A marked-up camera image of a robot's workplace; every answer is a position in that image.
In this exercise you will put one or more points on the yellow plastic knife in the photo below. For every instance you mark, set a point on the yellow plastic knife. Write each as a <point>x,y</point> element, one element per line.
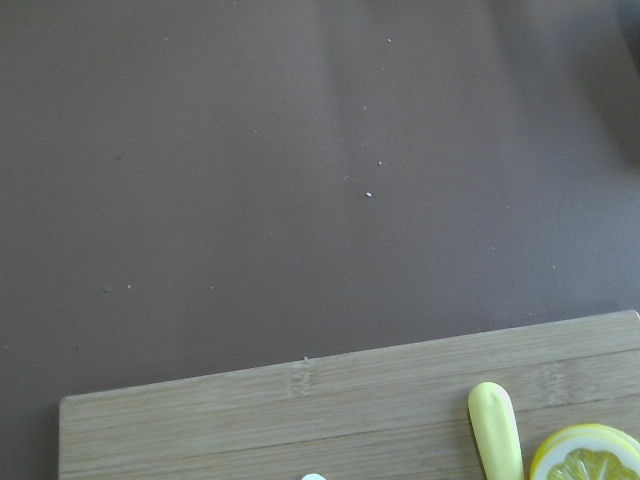
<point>495,431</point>

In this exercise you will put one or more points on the lemon slice near handle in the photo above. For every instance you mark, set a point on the lemon slice near handle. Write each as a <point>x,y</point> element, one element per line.
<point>587,451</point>

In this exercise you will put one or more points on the white ceramic spoon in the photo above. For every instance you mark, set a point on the white ceramic spoon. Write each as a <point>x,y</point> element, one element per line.
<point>312,476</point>

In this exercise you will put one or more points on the bamboo cutting board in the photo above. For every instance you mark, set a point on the bamboo cutting board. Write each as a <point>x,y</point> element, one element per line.
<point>391,413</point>

